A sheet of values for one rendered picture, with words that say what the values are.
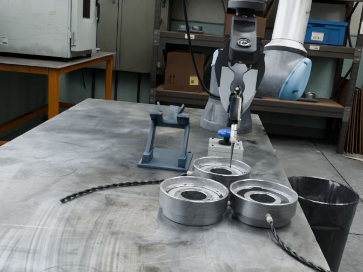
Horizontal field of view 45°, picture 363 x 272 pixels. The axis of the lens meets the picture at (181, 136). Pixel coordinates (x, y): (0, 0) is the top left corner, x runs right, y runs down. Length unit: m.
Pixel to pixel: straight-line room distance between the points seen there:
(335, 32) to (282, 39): 3.15
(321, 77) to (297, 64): 3.68
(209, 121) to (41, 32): 1.91
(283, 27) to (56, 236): 0.83
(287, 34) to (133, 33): 3.42
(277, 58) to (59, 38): 1.96
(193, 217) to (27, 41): 2.47
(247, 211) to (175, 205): 0.11
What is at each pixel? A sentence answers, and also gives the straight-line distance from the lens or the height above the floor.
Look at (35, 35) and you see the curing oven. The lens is 2.97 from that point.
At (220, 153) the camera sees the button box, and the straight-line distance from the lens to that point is 0.89.
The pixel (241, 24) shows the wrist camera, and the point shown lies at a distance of 0.82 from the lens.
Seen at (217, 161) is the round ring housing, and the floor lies 0.83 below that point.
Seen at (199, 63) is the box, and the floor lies 0.73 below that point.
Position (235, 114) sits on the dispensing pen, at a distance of 0.83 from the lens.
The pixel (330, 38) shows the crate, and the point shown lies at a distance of 4.32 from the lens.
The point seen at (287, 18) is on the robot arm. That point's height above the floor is 1.12.
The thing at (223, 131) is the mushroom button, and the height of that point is 0.87.
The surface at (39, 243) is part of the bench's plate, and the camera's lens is 0.59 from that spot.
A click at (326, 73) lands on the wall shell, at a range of 4.85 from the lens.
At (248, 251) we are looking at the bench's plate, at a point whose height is 0.80.
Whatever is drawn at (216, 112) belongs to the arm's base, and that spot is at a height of 0.85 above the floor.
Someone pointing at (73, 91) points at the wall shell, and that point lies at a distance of 4.99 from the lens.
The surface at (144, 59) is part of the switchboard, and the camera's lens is 4.51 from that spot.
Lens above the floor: 1.08
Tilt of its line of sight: 14 degrees down
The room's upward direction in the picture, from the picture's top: 5 degrees clockwise
